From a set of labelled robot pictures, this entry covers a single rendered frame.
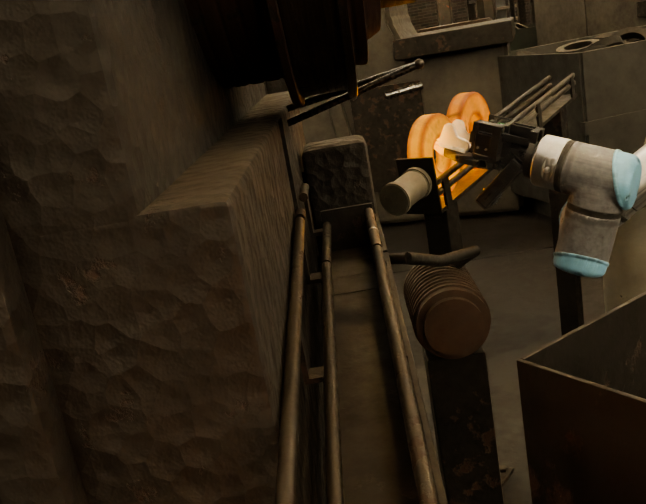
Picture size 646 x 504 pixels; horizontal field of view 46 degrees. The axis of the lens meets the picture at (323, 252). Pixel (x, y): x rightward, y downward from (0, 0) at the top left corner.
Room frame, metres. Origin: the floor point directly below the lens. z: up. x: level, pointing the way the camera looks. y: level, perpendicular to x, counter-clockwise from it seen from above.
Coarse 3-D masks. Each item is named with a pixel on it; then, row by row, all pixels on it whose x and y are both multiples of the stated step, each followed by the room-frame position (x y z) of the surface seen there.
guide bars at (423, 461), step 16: (368, 208) 1.04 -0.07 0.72; (368, 224) 0.95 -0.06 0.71; (384, 256) 0.82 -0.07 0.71; (384, 272) 0.77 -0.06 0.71; (384, 288) 0.73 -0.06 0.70; (384, 304) 0.70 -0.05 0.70; (400, 336) 0.63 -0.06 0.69; (400, 352) 0.60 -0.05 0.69; (400, 368) 0.57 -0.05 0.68; (400, 384) 0.55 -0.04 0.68; (400, 400) 0.54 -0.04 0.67; (416, 416) 0.51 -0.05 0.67; (416, 432) 0.49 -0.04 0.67; (416, 448) 0.47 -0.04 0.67; (416, 464) 0.45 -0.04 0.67; (416, 480) 0.44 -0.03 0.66; (432, 480) 0.44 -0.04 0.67; (432, 496) 0.42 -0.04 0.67
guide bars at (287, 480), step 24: (288, 312) 0.61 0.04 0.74; (288, 336) 0.57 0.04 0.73; (288, 360) 0.53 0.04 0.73; (336, 360) 0.63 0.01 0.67; (288, 384) 0.49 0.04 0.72; (336, 384) 0.59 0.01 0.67; (288, 408) 0.46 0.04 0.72; (336, 408) 0.55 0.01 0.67; (288, 432) 0.44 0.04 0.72; (336, 432) 0.52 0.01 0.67; (288, 456) 0.41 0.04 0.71; (336, 456) 0.49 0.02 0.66; (288, 480) 0.39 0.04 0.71; (336, 480) 0.46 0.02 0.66
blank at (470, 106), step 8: (456, 96) 1.52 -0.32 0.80; (464, 96) 1.51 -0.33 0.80; (472, 96) 1.52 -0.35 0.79; (480, 96) 1.55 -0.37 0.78; (456, 104) 1.50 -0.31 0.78; (464, 104) 1.49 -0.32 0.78; (472, 104) 1.52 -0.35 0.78; (480, 104) 1.55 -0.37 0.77; (448, 112) 1.50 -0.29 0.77; (456, 112) 1.48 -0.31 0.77; (464, 112) 1.49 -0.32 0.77; (472, 112) 1.52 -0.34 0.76; (480, 112) 1.55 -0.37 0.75; (488, 112) 1.58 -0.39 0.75; (464, 120) 1.49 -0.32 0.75; (472, 120) 1.56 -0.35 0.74; (472, 128) 1.57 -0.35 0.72
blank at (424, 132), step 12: (420, 120) 1.40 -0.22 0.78; (432, 120) 1.39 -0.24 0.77; (444, 120) 1.43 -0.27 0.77; (420, 132) 1.37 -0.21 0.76; (432, 132) 1.39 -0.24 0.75; (408, 144) 1.37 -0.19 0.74; (420, 144) 1.35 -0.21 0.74; (432, 144) 1.38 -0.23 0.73; (408, 156) 1.36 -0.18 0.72; (420, 156) 1.35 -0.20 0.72; (432, 156) 1.38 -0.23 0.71; (444, 168) 1.42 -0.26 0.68
